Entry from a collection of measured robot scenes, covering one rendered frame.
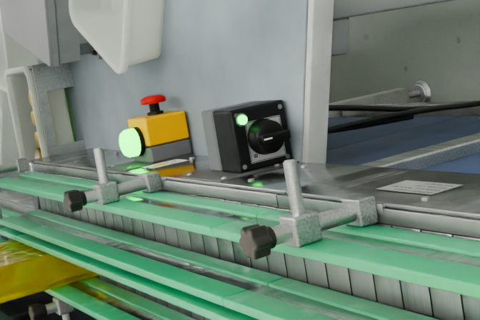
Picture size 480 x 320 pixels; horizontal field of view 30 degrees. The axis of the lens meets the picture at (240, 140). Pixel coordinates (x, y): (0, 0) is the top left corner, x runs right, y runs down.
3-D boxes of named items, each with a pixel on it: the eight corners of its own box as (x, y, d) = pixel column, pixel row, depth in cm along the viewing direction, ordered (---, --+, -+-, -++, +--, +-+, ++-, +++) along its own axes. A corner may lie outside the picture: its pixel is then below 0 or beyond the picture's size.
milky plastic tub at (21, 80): (60, 164, 197) (21, 173, 193) (41, 63, 195) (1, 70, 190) (87, 167, 182) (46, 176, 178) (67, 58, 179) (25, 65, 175)
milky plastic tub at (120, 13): (171, 71, 143) (121, 81, 139) (113, 13, 159) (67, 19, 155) (180, -30, 134) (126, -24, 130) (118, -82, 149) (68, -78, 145)
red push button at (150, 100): (139, 119, 140) (135, 98, 140) (162, 114, 142) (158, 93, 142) (149, 119, 137) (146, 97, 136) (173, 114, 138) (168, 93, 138)
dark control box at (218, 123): (263, 158, 121) (209, 171, 117) (254, 100, 120) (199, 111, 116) (297, 160, 114) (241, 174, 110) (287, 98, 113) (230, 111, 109)
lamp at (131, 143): (136, 154, 140) (118, 158, 139) (131, 126, 140) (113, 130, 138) (147, 156, 136) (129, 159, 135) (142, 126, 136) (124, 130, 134)
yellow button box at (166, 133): (176, 152, 145) (133, 162, 141) (168, 107, 144) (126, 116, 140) (195, 153, 139) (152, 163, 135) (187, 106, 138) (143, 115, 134)
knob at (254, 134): (280, 150, 113) (295, 151, 110) (250, 158, 111) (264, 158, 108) (274, 115, 112) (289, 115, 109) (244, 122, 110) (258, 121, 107)
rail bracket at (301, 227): (360, 218, 83) (237, 256, 77) (348, 141, 82) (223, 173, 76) (388, 223, 80) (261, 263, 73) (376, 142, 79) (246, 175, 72)
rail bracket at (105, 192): (155, 188, 123) (63, 211, 117) (146, 136, 122) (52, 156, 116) (168, 190, 120) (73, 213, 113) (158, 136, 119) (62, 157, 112)
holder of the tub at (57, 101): (66, 187, 198) (33, 195, 194) (43, 63, 195) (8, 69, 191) (94, 192, 183) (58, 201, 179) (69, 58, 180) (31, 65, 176)
